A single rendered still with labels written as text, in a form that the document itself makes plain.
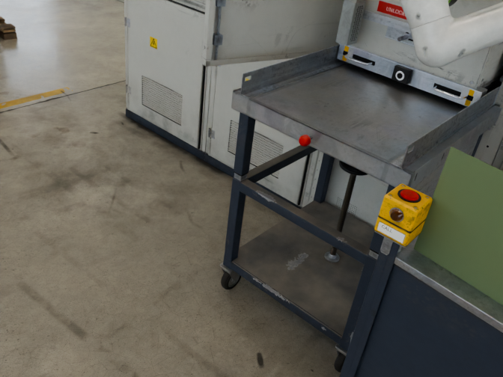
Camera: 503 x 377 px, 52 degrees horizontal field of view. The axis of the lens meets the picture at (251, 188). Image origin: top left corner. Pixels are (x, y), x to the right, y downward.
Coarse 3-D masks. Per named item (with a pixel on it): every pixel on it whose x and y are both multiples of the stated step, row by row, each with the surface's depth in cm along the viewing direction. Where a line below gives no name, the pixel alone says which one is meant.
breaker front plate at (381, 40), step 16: (368, 0) 180; (384, 0) 176; (464, 0) 159; (480, 0) 157; (496, 0) 154; (368, 32) 184; (384, 32) 180; (400, 32) 176; (368, 48) 186; (384, 48) 182; (400, 48) 178; (416, 64) 177; (448, 64) 169; (464, 64) 166; (480, 64) 163; (464, 80) 168
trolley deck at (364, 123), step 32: (352, 64) 197; (256, 96) 161; (288, 96) 164; (320, 96) 167; (352, 96) 170; (384, 96) 173; (416, 96) 177; (288, 128) 153; (320, 128) 148; (352, 128) 150; (384, 128) 152; (416, 128) 155; (480, 128) 165; (352, 160) 142; (384, 160) 136; (416, 160) 138
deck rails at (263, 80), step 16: (336, 48) 192; (272, 64) 167; (288, 64) 173; (304, 64) 180; (320, 64) 189; (336, 64) 194; (256, 80) 163; (272, 80) 170; (288, 80) 175; (464, 112) 155; (480, 112) 170; (448, 128) 150; (416, 144) 134; (432, 144) 144; (400, 160) 136
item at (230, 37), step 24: (216, 0) 170; (240, 0) 176; (264, 0) 181; (288, 0) 186; (312, 0) 191; (336, 0) 197; (216, 24) 176; (240, 24) 181; (264, 24) 186; (288, 24) 192; (312, 24) 197; (336, 24) 203; (216, 48) 179; (240, 48) 186; (264, 48) 192; (288, 48) 197; (312, 48) 203
